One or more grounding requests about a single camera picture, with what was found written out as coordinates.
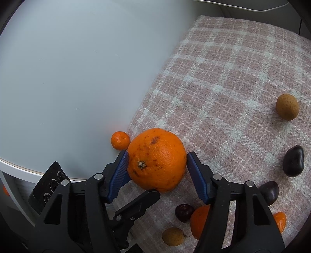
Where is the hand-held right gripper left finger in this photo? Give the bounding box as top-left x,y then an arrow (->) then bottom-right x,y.
27,150 -> 130,253

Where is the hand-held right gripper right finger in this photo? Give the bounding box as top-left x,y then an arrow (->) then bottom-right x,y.
187,151 -> 285,253

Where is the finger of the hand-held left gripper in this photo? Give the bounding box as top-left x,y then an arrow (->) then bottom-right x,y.
110,189 -> 161,247

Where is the small kumquat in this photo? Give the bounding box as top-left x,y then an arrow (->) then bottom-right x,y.
273,212 -> 287,234
111,131 -> 131,150

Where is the dark plum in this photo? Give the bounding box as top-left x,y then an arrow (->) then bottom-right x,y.
174,204 -> 195,223
258,181 -> 279,207
282,145 -> 305,177

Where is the large orange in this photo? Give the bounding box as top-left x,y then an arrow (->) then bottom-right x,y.
127,128 -> 187,194

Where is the orange mandarin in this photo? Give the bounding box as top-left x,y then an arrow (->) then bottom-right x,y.
190,205 -> 211,240

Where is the brown longan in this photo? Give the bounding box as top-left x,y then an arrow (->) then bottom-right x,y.
162,227 -> 187,246
276,94 -> 299,121

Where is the pink plaid blanket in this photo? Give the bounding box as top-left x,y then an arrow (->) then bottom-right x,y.
107,15 -> 311,253

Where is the white partition board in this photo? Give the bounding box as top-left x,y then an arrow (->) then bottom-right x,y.
0,0 -> 202,182

